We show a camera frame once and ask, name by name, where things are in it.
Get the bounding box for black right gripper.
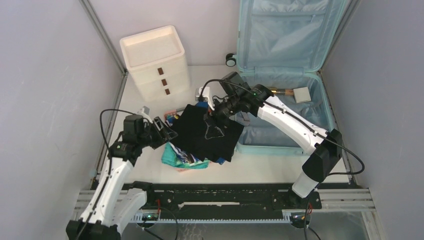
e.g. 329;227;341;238
203;95;241;140

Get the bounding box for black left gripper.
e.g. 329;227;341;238
138;116;178;150

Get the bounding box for teal polo shirt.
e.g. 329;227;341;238
161;143;210;172

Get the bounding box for black t-shirt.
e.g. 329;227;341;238
170;104;244;162

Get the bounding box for gold cylindrical bottle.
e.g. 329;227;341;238
268;86;295;97

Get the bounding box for white drawer box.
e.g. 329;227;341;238
119;25;191;102

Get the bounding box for small grey white box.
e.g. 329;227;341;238
293;87;312;104

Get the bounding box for light blue ribbed suitcase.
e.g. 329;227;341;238
225;0;345;157

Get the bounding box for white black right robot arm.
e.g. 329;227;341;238
196;71;343;208

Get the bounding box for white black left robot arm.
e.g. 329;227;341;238
66;113;178;240

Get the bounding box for pink perforated plastic basket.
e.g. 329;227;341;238
164;111;180;124

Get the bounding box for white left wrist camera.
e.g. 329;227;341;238
137;106;153;123

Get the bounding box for black mounting base plate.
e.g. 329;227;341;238
124;182;323;211

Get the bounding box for white slotted cable duct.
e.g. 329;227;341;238
129;212;293;224

